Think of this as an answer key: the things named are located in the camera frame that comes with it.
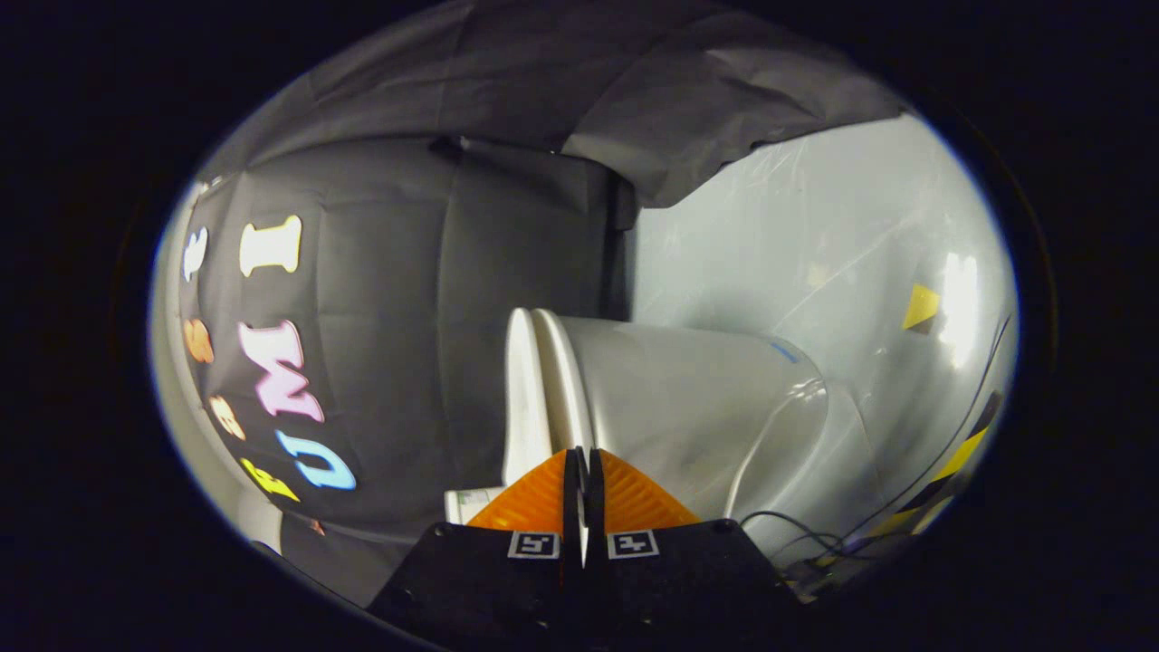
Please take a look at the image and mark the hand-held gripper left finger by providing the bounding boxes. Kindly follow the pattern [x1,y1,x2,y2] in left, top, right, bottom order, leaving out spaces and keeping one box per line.
[367,446,586,652]

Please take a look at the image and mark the black backdrop cloth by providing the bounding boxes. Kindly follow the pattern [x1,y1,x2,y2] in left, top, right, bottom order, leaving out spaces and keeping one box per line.
[177,0,908,609]

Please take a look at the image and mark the black floor cables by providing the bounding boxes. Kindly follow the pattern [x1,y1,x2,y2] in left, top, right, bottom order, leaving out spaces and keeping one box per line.
[741,312,1015,580]

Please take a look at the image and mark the yellow tape piece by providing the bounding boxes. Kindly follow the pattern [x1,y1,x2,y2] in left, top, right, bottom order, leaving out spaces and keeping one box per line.
[902,283,942,332]

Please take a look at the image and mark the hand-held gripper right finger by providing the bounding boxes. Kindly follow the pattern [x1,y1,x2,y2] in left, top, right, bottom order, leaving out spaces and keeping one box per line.
[585,446,803,652]

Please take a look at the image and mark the yellow black hazard tape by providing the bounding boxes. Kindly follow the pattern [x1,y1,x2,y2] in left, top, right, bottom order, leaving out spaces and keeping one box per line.
[867,389,1006,541]

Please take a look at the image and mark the white toilet body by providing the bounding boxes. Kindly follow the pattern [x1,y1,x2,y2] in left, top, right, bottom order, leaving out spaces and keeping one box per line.
[444,312,830,555]

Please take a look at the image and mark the white toilet seat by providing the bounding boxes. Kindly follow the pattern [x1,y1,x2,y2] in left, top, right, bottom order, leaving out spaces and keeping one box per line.
[532,308,597,454]

